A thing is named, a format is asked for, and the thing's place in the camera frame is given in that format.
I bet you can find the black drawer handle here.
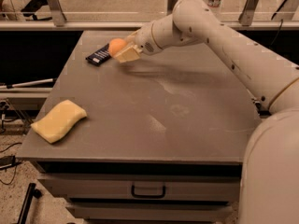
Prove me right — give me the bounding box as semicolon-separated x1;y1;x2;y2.
131;185;166;199

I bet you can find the metal railing post right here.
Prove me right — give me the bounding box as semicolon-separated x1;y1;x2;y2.
238;0;259;26

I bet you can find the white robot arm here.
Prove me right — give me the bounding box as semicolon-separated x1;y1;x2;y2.
110;0;299;224

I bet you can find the metal railing post left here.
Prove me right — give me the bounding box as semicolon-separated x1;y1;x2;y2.
47;0;66;27

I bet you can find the person in background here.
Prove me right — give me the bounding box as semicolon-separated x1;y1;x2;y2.
0;0;48;22

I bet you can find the dark blue rxbar wrapper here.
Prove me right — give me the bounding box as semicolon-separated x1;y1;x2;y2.
86;44;111;66

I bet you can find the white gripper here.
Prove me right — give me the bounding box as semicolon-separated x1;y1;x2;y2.
114;22;162;63

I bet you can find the orange fruit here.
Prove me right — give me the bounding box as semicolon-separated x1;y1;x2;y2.
108;38;127;57

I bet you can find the grey metal rod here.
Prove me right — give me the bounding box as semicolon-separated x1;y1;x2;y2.
0;78;57;90

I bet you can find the yellow sponge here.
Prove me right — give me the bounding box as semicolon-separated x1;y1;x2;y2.
31;100;87;144

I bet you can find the grey cabinet with drawers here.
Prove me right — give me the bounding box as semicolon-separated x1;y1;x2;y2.
18;32;260;224

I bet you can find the black floor bar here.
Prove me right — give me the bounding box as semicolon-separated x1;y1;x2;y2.
17;183;42;224

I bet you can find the black power adapter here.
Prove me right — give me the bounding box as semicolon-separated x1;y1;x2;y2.
0;156;16;170

